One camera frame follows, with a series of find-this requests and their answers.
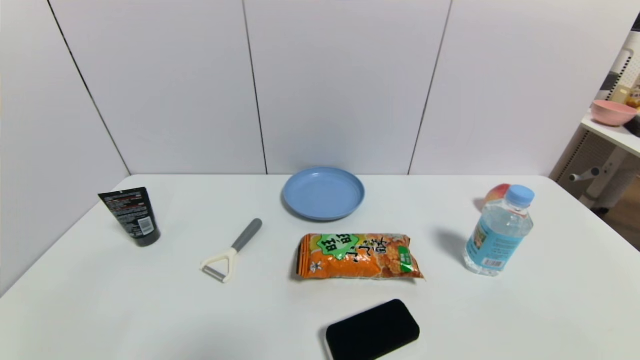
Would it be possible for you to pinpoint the black white board eraser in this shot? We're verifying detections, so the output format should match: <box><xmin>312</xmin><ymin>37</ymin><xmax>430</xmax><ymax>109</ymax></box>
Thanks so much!
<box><xmin>325</xmin><ymin>299</ymin><xmax>421</xmax><ymax>360</ymax></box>

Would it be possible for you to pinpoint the blue plate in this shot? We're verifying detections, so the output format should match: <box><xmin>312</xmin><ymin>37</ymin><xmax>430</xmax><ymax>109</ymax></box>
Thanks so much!
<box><xmin>282</xmin><ymin>166</ymin><xmax>366</xmax><ymax>222</ymax></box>

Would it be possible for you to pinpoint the orange snack bag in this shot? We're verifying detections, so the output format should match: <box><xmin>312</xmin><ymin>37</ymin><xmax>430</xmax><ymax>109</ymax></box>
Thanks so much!
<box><xmin>296</xmin><ymin>233</ymin><xmax>426</xmax><ymax>281</ymax></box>

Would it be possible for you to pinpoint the red yellow apple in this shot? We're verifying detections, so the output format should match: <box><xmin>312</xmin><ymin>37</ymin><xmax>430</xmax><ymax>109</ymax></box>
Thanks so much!
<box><xmin>483</xmin><ymin>183</ymin><xmax>512</xmax><ymax>205</ymax></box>

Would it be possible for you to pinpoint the clear water bottle blue cap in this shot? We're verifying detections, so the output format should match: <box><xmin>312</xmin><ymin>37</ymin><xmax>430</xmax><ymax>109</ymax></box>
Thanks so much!
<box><xmin>463</xmin><ymin>184</ymin><xmax>536</xmax><ymax>277</ymax></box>

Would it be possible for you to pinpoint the black cosmetic tube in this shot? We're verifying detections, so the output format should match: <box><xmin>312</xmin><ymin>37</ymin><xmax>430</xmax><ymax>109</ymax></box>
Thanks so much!
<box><xmin>98</xmin><ymin>187</ymin><xmax>162</xmax><ymax>247</ymax></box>

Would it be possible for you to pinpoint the white perforated desk panel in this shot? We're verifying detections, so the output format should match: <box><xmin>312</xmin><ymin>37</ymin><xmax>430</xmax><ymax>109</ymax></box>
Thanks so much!
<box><xmin>556</xmin><ymin>131</ymin><xmax>616</xmax><ymax>197</ymax></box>

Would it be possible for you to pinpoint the white desk leg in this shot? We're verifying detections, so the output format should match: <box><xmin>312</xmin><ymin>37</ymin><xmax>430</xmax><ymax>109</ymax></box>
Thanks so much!
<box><xmin>580</xmin><ymin>147</ymin><xmax>640</xmax><ymax>211</ymax></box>

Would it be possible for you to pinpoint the white desk top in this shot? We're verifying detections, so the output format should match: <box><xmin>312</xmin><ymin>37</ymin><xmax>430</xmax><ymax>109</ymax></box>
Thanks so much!
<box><xmin>581</xmin><ymin>113</ymin><xmax>640</xmax><ymax>158</ymax></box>

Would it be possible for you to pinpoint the pink bowl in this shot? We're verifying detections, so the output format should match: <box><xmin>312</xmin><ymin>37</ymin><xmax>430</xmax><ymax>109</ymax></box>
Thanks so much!
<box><xmin>591</xmin><ymin>99</ymin><xmax>639</xmax><ymax>127</ymax></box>

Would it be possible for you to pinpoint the white pegboard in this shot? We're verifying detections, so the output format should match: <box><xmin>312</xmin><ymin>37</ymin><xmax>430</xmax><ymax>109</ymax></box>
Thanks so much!
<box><xmin>597</xmin><ymin>47</ymin><xmax>640</xmax><ymax>101</ymax></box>

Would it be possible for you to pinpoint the white peeler grey handle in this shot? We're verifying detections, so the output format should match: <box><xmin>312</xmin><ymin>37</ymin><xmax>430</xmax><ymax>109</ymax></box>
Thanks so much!
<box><xmin>200</xmin><ymin>218</ymin><xmax>263</xmax><ymax>284</ymax></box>

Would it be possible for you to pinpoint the grey desk crank handle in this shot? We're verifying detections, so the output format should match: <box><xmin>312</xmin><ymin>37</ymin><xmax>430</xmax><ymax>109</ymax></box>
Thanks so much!
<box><xmin>569</xmin><ymin>167</ymin><xmax>601</xmax><ymax>183</ymax></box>

